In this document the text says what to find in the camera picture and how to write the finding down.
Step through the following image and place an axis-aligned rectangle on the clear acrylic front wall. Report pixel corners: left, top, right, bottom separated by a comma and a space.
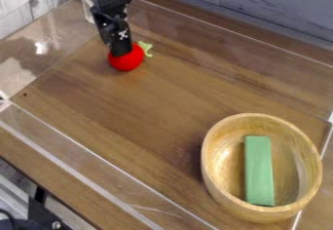
0, 100, 217, 230

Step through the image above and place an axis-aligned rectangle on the wooden bowl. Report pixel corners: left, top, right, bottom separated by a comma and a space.
200, 113, 322, 223

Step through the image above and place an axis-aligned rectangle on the clear acrylic corner bracket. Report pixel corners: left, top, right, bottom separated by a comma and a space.
81, 0, 94, 23

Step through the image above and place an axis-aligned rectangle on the clear acrylic back wall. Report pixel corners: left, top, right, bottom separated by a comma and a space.
126, 0, 333, 120

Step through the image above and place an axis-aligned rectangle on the red plush tomato toy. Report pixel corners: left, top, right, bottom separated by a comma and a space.
108, 41, 153, 71

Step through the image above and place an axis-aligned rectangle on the clear acrylic left wall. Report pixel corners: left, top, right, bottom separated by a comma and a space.
0, 0, 96, 99

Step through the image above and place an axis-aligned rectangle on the clear acrylic wall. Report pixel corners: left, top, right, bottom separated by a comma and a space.
0, 0, 96, 99
0, 100, 217, 230
126, 0, 333, 120

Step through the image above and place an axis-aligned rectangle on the black clamp with cable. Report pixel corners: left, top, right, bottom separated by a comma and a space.
0, 197, 72, 230

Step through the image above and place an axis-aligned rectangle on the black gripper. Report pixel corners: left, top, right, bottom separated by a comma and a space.
90, 0, 132, 57

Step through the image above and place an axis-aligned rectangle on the green rectangular block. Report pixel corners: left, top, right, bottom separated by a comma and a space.
244, 135, 274, 207

